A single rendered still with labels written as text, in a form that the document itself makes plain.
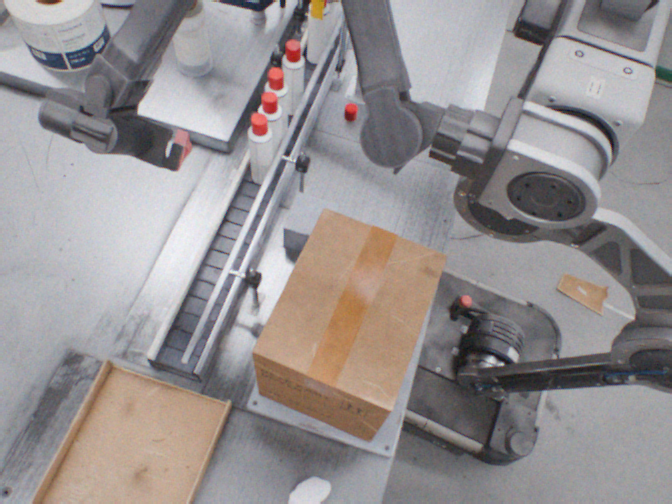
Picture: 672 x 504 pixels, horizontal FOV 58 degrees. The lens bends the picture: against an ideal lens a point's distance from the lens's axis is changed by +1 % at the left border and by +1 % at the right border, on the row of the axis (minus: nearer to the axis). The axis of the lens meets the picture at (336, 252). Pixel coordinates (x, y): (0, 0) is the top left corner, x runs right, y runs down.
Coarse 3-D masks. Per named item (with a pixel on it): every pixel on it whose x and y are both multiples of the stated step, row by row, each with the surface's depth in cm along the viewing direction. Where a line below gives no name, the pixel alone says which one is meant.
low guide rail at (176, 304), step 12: (240, 168) 136; (240, 180) 136; (228, 192) 133; (228, 204) 132; (216, 216) 130; (216, 228) 129; (204, 240) 127; (204, 252) 126; (192, 264) 124; (192, 276) 123; (180, 288) 121; (180, 300) 120; (168, 312) 119; (168, 324) 118; (156, 336) 116; (156, 348) 115
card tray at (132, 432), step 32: (96, 384) 116; (128, 384) 120; (160, 384) 120; (96, 416) 116; (128, 416) 117; (160, 416) 117; (192, 416) 118; (224, 416) 115; (64, 448) 111; (96, 448) 114; (128, 448) 114; (160, 448) 114; (192, 448) 115; (64, 480) 111; (96, 480) 111; (128, 480) 111; (160, 480) 112; (192, 480) 112
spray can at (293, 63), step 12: (288, 48) 131; (300, 48) 131; (288, 60) 134; (300, 60) 135; (288, 72) 136; (300, 72) 136; (288, 84) 139; (300, 84) 140; (288, 96) 142; (300, 96) 143; (288, 108) 146
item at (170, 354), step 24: (336, 48) 160; (312, 72) 156; (312, 96) 152; (288, 120) 148; (288, 144) 144; (240, 192) 137; (240, 216) 134; (216, 240) 131; (216, 264) 128; (240, 264) 129; (192, 288) 125; (192, 312) 123; (216, 312) 123; (168, 336) 120; (192, 336) 120; (168, 360) 118; (192, 360) 118
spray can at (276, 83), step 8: (272, 72) 127; (280, 72) 128; (272, 80) 127; (280, 80) 127; (264, 88) 131; (272, 88) 129; (280, 88) 129; (288, 88) 132; (280, 96) 130; (280, 104) 132
